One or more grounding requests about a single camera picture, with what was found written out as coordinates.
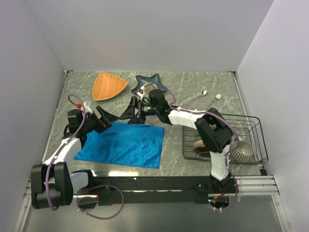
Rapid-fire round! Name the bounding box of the silver spoon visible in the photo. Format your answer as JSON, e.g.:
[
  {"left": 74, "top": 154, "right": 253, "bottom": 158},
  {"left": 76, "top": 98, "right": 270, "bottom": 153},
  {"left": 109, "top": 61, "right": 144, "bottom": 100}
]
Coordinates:
[{"left": 188, "top": 89, "right": 208, "bottom": 104}]

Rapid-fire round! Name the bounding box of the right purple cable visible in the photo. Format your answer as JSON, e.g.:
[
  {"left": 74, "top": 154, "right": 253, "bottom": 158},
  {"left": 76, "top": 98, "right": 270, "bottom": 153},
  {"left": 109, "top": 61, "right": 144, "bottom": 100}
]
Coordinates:
[{"left": 139, "top": 83, "right": 242, "bottom": 213}]

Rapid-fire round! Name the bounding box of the silver fork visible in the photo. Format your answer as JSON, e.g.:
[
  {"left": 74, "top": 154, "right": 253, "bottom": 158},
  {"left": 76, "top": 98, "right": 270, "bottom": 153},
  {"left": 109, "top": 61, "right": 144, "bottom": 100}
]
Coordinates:
[{"left": 205, "top": 93, "right": 222, "bottom": 110}]

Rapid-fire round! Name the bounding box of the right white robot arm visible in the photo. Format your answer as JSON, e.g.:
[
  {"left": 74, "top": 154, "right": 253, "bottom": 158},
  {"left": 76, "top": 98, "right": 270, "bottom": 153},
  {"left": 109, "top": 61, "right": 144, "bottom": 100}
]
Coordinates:
[{"left": 120, "top": 89, "right": 239, "bottom": 193}]

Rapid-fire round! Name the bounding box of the purple cable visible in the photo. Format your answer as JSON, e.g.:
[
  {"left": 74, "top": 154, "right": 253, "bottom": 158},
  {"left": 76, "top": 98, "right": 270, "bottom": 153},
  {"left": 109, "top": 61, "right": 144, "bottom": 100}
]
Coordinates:
[
  {"left": 44, "top": 93, "right": 124, "bottom": 220},
  {"left": 139, "top": 83, "right": 242, "bottom": 213}
]

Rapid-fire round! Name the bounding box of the black wire dish rack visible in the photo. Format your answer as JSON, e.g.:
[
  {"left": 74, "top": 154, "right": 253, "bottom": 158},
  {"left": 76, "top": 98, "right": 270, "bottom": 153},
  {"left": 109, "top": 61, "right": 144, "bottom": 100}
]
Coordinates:
[{"left": 182, "top": 114, "right": 269, "bottom": 165}]

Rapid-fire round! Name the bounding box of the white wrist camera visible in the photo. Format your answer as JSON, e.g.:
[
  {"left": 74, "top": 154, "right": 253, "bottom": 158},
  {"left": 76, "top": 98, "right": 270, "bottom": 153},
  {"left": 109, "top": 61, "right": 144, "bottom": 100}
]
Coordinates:
[
  {"left": 77, "top": 101, "right": 93, "bottom": 114},
  {"left": 136, "top": 83, "right": 151, "bottom": 100}
]

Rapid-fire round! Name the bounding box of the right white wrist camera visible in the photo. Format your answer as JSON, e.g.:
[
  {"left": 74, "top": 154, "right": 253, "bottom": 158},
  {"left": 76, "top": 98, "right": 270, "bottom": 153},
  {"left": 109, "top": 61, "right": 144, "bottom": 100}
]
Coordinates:
[{"left": 136, "top": 83, "right": 151, "bottom": 100}]

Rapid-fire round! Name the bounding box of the grey ribbed mug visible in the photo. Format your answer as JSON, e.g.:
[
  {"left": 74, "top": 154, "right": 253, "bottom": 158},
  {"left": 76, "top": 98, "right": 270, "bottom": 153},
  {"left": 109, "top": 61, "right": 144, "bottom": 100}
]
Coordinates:
[{"left": 229, "top": 139, "right": 253, "bottom": 163}]

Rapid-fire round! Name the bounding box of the dark blue star dish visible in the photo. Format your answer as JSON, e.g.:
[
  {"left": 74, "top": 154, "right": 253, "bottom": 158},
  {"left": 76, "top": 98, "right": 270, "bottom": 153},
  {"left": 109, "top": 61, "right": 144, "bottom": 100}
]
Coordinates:
[{"left": 131, "top": 73, "right": 167, "bottom": 94}]

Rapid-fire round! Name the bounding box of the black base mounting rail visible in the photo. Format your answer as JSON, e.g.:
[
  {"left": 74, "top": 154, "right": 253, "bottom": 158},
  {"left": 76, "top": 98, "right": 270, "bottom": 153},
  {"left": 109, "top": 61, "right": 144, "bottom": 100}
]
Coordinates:
[{"left": 74, "top": 176, "right": 239, "bottom": 206}]

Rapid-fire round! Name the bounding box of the blue cloth napkin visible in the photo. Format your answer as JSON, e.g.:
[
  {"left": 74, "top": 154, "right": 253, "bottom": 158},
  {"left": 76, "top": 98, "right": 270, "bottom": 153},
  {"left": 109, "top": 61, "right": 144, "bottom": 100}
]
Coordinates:
[{"left": 74, "top": 122, "right": 164, "bottom": 169}]

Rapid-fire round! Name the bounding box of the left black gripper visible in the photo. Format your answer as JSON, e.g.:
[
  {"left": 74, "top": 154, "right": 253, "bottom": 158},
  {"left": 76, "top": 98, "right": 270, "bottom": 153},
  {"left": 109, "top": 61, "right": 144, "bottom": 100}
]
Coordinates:
[{"left": 81, "top": 105, "right": 119, "bottom": 134}]

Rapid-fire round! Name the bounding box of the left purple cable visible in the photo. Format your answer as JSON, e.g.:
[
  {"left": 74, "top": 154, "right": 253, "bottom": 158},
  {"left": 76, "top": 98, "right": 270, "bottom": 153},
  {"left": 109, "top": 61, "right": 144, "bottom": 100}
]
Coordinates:
[{"left": 44, "top": 93, "right": 124, "bottom": 220}]

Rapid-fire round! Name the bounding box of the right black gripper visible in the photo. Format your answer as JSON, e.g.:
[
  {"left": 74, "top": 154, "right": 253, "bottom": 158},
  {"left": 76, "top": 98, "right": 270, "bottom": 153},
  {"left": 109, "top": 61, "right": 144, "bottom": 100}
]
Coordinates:
[{"left": 120, "top": 96, "right": 160, "bottom": 125}]

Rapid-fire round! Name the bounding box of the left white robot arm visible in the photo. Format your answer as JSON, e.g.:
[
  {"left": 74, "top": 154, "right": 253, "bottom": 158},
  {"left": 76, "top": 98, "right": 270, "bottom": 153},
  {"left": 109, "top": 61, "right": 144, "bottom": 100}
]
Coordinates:
[{"left": 30, "top": 105, "right": 119, "bottom": 210}]

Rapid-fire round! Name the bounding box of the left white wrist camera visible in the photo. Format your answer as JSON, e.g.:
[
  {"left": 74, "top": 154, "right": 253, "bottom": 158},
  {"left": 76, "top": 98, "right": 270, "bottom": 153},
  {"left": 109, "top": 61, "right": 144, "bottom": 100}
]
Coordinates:
[{"left": 77, "top": 101, "right": 93, "bottom": 114}]

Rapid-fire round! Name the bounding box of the orange woven basket tray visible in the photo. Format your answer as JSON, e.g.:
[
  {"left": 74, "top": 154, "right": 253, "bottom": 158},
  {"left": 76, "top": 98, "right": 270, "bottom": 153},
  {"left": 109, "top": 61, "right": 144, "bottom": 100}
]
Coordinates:
[{"left": 92, "top": 72, "right": 127, "bottom": 101}]

